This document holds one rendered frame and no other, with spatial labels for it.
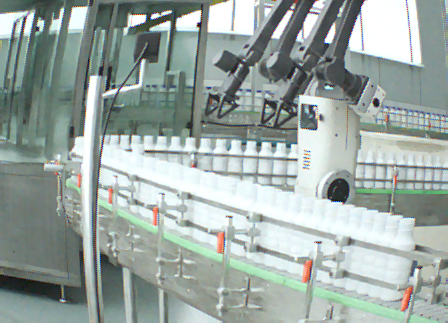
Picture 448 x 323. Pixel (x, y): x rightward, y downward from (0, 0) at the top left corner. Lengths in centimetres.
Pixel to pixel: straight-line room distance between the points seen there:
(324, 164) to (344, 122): 16
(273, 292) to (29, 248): 417
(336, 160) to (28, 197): 290
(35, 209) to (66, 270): 43
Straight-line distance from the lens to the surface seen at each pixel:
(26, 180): 638
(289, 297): 230
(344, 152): 388
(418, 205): 498
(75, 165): 413
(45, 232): 645
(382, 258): 198
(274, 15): 410
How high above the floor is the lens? 136
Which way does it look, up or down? 3 degrees down
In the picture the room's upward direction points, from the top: 4 degrees clockwise
